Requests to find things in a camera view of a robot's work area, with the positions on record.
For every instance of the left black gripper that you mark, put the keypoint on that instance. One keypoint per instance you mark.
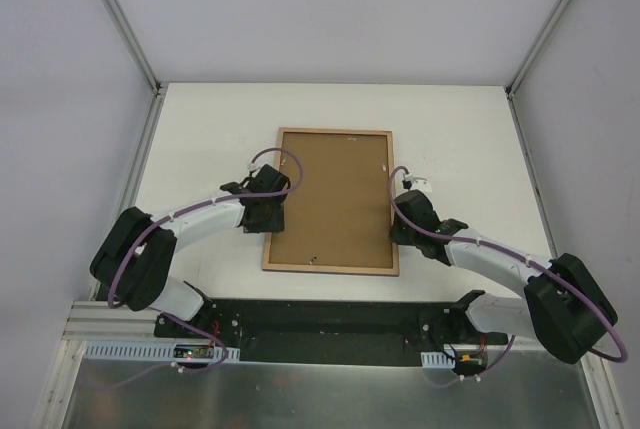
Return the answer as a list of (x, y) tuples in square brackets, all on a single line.
[(265, 222)]

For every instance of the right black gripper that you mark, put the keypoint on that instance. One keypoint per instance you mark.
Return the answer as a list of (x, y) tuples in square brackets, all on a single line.
[(405, 236)]

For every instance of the brown cardboard backing board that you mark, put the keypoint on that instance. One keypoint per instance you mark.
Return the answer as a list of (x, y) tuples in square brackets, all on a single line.
[(332, 199)]

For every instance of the blue wooden picture frame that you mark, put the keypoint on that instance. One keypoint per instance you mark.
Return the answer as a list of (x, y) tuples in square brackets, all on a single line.
[(330, 269)]

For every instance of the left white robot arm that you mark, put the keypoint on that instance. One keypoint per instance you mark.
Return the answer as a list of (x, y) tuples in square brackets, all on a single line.
[(137, 254)]

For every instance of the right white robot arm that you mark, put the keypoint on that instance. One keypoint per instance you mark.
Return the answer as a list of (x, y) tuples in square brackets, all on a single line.
[(556, 301)]

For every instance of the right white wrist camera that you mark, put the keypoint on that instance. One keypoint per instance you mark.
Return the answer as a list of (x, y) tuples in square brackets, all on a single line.
[(412, 182)]

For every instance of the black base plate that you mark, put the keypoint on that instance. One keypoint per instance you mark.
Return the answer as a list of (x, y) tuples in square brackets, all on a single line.
[(393, 334)]

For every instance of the right white cable duct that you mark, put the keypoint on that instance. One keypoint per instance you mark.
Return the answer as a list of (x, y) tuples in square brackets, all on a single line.
[(437, 360)]

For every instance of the white cable duct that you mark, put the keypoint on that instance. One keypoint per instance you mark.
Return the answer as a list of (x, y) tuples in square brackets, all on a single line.
[(159, 352), (437, 360)]

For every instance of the left aluminium corner post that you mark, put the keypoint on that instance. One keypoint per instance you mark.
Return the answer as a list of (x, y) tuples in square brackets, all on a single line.
[(131, 43)]

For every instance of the aluminium corner post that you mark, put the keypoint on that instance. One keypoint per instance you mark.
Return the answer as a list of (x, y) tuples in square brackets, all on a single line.
[(544, 34), (131, 43)]

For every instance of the left white cable duct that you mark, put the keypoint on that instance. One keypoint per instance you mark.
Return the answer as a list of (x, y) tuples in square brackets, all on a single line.
[(159, 352)]

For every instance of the aluminium front rail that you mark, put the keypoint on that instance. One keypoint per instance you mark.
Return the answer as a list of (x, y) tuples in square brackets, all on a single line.
[(525, 388)]

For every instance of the right aluminium corner post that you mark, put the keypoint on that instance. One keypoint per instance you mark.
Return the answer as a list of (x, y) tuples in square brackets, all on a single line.
[(544, 34)]

